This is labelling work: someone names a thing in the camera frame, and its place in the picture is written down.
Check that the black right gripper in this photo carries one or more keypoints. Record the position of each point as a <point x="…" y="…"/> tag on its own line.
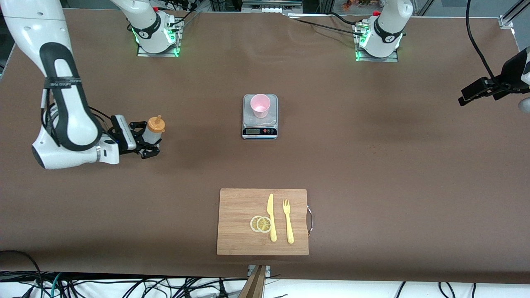
<point x="133" y="142"/>

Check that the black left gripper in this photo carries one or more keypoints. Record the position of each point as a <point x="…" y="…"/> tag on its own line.
<point x="510" y="73"/>

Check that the translucent sauce bottle orange cap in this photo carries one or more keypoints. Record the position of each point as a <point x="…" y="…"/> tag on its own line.
<point x="155" y="126"/>

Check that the pink paper cup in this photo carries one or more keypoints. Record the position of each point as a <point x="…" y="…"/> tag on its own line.
<point x="260" y="105"/>

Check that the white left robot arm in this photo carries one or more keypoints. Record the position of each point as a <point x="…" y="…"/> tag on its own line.
<point x="389" y="25"/>

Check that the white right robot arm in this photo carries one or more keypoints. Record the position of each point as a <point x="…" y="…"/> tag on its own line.
<point x="62" y="157"/>

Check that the wooden cutting board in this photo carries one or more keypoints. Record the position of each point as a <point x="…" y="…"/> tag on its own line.
<point x="236" y="207"/>

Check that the silver digital kitchen scale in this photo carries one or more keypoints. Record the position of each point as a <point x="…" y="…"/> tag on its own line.
<point x="259" y="131"/>

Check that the lemon slice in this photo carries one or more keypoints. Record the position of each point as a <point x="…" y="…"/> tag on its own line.
<point x="252" y="224"/>
<point x="263" y="224"/>

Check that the yellow plastic knife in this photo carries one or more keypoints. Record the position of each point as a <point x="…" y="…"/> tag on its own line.
<point x="272" y="223"/>

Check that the small orange red object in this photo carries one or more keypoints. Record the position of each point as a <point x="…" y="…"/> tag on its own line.
<point x="347" y="5"/>

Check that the yellow plastic fork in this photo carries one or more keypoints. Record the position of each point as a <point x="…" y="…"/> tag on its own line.
<point x="289" y="227"/>

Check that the white power strip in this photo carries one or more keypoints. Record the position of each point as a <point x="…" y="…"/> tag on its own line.
<point x="271" y="9"/>

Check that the aluminium frame corner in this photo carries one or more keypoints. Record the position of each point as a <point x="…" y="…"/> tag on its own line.
<point x="506" y="21"/>

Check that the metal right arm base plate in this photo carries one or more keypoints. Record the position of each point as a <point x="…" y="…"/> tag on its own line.
<point x="157" y="54"/>

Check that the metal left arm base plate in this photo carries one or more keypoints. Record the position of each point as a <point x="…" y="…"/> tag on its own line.
<point x="389" y="59"/>

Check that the metal table bracket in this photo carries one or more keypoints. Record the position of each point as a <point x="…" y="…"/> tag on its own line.
<point x="267" y="270"/>

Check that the wooden post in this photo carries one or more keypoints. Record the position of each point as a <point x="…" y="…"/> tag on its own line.
<point x="254" y="285"/>

